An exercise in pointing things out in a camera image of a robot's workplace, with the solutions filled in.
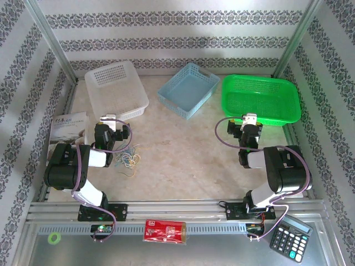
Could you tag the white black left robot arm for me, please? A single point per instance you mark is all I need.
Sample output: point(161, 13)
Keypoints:
point(63, 166)

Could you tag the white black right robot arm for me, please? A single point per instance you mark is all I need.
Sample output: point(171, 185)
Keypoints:
point(285, 171)

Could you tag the grey photo book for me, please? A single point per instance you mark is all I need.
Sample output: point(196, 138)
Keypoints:
point(66, 130)

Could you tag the green plastic mesh basket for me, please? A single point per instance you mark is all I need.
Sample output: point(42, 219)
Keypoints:
point(283, 97)

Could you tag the white plastic mesh basket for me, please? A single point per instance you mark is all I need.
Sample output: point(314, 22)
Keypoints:
point(91, 83)

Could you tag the light blue plastic basket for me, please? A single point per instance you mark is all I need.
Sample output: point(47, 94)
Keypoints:
point(191, 91)

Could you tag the black desk calculator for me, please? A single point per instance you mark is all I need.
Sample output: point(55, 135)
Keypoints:
point(291, 238)

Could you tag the red snack packet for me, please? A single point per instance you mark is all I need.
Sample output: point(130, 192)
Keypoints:
point(165, 231)

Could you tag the green tape roll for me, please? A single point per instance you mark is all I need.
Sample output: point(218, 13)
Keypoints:
point(49, 238)

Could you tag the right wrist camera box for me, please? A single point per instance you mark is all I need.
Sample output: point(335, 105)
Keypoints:
point(249, 119)

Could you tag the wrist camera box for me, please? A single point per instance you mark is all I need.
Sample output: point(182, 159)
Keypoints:
point(111, 119)
point(249, 119)

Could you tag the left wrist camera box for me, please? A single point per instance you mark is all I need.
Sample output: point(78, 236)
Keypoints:
point(111, 119)

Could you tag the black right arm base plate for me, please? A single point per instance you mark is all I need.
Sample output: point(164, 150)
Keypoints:
point(235, 212)

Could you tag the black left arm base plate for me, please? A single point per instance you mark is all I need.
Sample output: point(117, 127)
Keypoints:
point(119, 212)

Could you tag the aluminium mounting rail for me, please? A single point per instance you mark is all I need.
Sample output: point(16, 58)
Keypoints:
point(177, 207)

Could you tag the aluminium frame post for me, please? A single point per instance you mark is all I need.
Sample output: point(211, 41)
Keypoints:
point(296, 38)
point(52, 41)

